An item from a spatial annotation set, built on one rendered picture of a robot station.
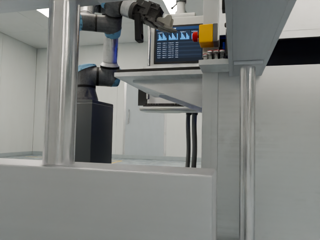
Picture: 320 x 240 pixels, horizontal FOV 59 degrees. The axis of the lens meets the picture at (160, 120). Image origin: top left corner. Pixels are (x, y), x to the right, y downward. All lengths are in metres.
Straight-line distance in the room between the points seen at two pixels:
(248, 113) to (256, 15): 0.40
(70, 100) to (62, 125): 0.04
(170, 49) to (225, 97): 1.23
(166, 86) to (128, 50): 6.23
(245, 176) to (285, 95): 0.40
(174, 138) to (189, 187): 6.50
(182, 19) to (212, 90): 1.29
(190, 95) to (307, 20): 0.54
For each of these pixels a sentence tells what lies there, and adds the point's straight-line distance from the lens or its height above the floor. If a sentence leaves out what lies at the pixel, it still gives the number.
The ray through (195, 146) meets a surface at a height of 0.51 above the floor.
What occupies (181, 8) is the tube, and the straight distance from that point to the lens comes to 2.51.
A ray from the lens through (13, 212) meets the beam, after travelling 0.51.
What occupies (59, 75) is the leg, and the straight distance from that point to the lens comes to 0.48.
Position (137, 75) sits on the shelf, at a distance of 1.28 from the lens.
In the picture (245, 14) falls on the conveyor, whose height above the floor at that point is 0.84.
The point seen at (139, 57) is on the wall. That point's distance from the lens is 7.38.
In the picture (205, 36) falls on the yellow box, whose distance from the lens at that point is 1.15.
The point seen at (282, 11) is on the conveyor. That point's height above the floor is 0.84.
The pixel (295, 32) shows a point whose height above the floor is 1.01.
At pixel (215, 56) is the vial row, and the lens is 1.12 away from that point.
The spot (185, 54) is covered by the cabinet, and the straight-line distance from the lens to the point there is 2.31.
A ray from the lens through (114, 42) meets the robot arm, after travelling 1.74.
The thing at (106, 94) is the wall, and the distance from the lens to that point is 7.51.
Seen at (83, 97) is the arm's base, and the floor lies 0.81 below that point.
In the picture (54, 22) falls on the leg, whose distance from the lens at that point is 0.51.
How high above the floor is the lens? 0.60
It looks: 3 degrees up
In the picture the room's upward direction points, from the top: 1 degrees clockwise
